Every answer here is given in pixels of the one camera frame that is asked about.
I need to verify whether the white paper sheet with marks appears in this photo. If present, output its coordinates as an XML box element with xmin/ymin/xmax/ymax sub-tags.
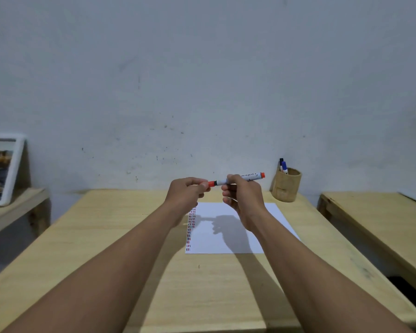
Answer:
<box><xmin>185</xmin><ymin>202</ymin><xmax>301</xmax><ymax>255</ymax></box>

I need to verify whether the person's right forearm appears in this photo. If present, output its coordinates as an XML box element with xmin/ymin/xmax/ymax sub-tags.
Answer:
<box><xmin>244</xmin><ymin>209</ymin><xmax>415</xmax><ymax>333</ymax></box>

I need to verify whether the low wooden side shelf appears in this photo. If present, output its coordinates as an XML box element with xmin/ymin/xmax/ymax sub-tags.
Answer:
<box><xmin>0</xmin><ymin>187</ymin><xmax>51</xmax><ymax>242</ymax></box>

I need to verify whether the bamboo pen holder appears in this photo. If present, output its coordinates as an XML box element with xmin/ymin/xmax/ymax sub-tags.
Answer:
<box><xmin>271</xmin><ymin>167</ymin><xmax>302</xmax><ymax>203</ymax></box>

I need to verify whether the white marker with red end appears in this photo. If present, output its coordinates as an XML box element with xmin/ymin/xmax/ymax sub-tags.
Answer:
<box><xmin>216</xmin><ymin>172</ymin><xmax>266</xmax><ymax>187</ymax></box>

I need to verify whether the person's left forearm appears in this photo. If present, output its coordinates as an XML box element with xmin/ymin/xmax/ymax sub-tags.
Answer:
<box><xmin>2</xmin><ymin>202</ymin><xmax>191</xmax><ymax>333</ymax></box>

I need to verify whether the person's right hand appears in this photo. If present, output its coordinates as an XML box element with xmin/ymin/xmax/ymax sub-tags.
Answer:
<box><xmin>221</xmin><ymin>174</ymin><xmax>268</xmax><ymax>233</ymax></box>

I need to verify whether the person's left hand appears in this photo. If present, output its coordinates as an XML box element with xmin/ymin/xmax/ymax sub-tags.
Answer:
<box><xmin>164</xmin><ymin>177</ymin><xmax>211</xmax><ymax>228</ymax></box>

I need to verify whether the wooden side table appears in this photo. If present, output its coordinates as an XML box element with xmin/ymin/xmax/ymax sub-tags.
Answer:
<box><xmin>317</xmin><ymin>191</ymin><xmax>416</xmax><ymax>303</ymax></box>

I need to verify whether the white framed picture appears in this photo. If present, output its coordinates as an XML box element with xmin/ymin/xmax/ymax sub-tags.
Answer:
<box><xmin>0</xmin><ymin>133</ymin><xmax>26</xmax><ymax>208</ymax></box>

